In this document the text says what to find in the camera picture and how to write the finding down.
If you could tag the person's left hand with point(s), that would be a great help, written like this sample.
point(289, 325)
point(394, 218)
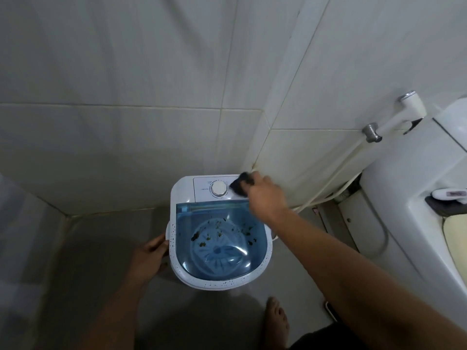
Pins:
point(147, 260)

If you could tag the person's right hand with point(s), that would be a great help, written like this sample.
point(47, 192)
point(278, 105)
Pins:
point(266, 198)

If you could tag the dark striped cleaning cloth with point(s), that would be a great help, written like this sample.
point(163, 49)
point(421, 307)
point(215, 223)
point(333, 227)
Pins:
point(239, 185)

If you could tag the small white blue washing machine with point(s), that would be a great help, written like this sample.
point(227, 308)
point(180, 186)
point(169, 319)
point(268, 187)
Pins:
point(219, 247)

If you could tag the person's right forearm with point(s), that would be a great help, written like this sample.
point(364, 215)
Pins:
point(365, 280)

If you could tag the person's left forearm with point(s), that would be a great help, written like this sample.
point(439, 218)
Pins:
point(116, 320)

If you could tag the smartphone with white edge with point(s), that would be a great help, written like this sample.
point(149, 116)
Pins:
point(331, 311)

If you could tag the white toilet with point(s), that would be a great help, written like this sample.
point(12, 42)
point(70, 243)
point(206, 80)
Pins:
point(401, 222)

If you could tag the white bidet sprayer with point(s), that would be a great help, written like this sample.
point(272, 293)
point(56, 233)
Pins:
point(408, 109)

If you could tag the black flat item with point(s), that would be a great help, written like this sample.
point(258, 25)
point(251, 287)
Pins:
point(441, 208)

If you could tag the small white device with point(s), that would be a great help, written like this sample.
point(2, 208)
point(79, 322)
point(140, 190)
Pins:
point(448, 194)

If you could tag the cream toilet seat cover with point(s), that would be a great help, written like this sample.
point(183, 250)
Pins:
point(458, 247)

